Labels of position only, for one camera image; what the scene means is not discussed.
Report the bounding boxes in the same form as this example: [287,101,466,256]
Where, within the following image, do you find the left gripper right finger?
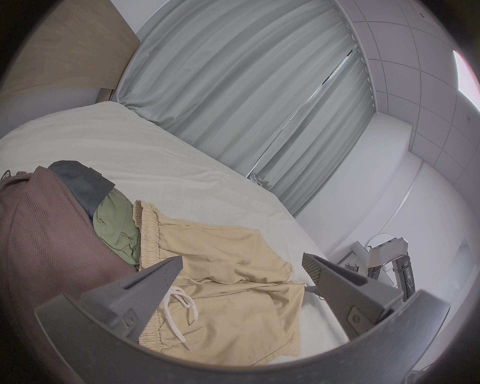
[301,252,405,334]

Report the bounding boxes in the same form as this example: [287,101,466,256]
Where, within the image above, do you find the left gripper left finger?
[80,256,184,338]

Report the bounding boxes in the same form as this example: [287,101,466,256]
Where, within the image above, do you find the tan shorts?
[131,199,306,367]

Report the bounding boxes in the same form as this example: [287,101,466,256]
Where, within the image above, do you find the bed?
[0,0,351,370]

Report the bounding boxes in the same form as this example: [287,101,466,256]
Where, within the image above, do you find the green garment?
[92,187,142,265]

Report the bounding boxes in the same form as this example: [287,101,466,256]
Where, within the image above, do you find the brown garment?
[0,167,142,384]

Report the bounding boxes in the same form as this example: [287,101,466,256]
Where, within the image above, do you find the black garment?
[47,160,116,223]

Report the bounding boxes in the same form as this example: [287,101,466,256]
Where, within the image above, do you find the grey-green curtain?
[112,0,361,179]
[245,48,378,219]

